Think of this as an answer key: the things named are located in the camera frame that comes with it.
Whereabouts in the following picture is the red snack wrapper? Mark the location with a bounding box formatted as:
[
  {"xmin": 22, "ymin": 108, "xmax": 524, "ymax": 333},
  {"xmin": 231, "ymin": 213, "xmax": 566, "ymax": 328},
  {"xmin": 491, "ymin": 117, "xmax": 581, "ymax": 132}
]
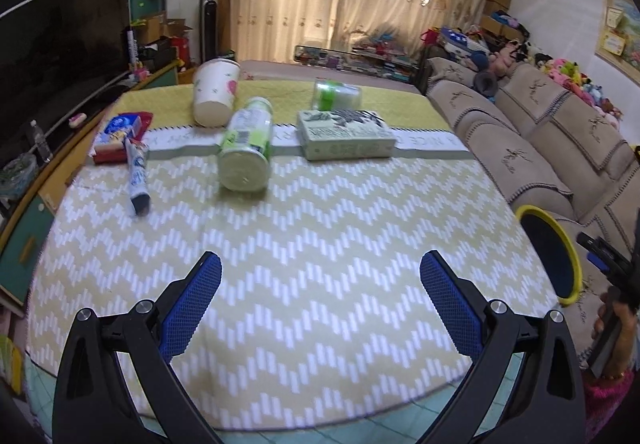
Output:
[{"xmin": 89, "ymin": 112, "xmax": 153, "ymax": 165}]

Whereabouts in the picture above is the white paper cup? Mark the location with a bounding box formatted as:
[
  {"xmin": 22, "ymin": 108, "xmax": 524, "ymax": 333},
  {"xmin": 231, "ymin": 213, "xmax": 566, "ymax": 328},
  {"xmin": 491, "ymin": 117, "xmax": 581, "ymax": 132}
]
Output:
[{"xmin": 193, "ymin": 59, "xmax": 241, "ymax": 128}]

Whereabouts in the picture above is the yellow rimmed black trash bin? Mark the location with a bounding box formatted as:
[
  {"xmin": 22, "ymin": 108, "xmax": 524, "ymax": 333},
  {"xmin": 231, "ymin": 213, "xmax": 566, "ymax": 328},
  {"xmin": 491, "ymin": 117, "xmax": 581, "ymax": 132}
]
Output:
[{"xmin": 515, "ymin": 205, "xmax": 582, "ymax": 307}]

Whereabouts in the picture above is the person right hand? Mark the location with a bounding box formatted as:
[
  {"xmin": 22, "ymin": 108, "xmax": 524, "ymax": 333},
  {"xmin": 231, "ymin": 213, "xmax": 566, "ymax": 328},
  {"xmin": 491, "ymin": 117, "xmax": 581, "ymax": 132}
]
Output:
[{"xmin": 589, "ymin": 286, "xmax": 637, "ymax": 381}]

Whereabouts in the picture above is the beige sectional sofa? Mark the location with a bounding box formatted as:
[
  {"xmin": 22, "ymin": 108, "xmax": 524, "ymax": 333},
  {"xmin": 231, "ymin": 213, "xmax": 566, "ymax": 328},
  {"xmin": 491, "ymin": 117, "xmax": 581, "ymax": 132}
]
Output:
[{"xmin": 422, "ymin": 64, "xmax": 639, "ymax": 367}]

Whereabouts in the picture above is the blue white tube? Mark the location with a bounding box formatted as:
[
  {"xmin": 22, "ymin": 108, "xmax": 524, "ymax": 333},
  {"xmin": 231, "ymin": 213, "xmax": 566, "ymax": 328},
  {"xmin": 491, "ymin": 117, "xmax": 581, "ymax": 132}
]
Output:
[{"xmin": 125, "ymin": 138, "xmax": 151, "ymax": 216}]

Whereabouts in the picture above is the pile of plush toys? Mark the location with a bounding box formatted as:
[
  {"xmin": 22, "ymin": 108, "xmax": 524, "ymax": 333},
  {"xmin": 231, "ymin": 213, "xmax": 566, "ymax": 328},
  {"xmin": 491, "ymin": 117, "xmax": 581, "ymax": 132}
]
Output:
[{"xmin": 414, "ymin": 22, "xmax": 623, "ymax": 129}]

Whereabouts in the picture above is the clear water bottle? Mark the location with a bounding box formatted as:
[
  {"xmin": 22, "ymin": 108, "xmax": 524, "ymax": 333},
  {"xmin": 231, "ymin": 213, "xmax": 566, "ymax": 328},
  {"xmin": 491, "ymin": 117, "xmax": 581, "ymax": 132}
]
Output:
[{"xmin": 30, "ymin": 119, "xmax": 53, "ymax": 164}]

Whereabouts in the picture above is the green white plastic bottle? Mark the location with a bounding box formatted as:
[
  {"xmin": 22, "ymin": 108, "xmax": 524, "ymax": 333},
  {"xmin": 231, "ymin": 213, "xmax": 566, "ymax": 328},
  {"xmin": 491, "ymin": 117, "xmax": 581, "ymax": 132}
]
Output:
[{"xmin": 218, "ymin": 97, "xmax": 273, "ymax": 193}]

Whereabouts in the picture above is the cardboard boxes stack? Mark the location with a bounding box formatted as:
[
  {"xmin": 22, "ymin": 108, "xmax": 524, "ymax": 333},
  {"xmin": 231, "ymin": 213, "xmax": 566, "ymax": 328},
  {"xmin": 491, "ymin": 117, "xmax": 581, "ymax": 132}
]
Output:
[{"xmin": 480, "ymin": 0, "xmax": 529, "ymax": 42}]

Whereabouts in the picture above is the low shelf of books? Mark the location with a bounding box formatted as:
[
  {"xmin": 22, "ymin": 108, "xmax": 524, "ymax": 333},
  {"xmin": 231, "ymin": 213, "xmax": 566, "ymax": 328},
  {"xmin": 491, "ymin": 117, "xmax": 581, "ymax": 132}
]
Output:
[{"xmin": 293, "ymin": 33, "xmax": 418, "ymax": 84}]

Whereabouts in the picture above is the green clear cotton swab jar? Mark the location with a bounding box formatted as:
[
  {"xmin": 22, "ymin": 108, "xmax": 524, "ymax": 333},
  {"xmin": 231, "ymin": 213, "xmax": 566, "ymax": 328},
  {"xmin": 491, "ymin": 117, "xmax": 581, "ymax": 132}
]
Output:
[{"xmin": 310, "ymin": 79, "xmax": 361, "ymax": 111}]

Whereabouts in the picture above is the black television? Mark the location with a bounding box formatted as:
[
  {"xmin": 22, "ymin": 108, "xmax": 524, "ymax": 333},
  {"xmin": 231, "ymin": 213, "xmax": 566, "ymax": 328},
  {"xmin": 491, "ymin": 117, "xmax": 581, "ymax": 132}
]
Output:
[{"xmin": 1, "ymin": 0, "xmax": 129, "ymax": 163}]

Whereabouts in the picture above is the black tower fan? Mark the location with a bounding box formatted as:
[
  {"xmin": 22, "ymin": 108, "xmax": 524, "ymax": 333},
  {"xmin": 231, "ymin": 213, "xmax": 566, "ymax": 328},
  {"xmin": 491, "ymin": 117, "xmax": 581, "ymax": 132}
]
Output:
[{"xmin": 200, "ymin": 0, "xmax": 218, "ymax": 63}]

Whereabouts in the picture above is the framed wall picture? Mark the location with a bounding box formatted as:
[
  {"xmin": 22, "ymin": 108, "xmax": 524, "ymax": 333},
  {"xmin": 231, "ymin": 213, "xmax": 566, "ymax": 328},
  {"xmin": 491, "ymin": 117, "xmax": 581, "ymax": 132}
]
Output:
[{"xmin": 596, "ymin": 0, "xmax": 640, "ymax": 85}]

